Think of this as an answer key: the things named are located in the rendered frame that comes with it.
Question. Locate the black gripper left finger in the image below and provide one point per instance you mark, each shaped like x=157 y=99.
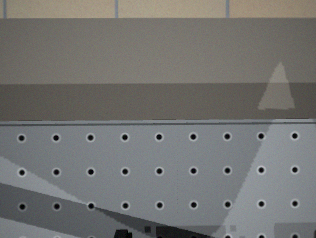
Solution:
x=123 y=233

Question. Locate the grey perforated base plate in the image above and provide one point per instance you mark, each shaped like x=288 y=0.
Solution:
x=209 y=178

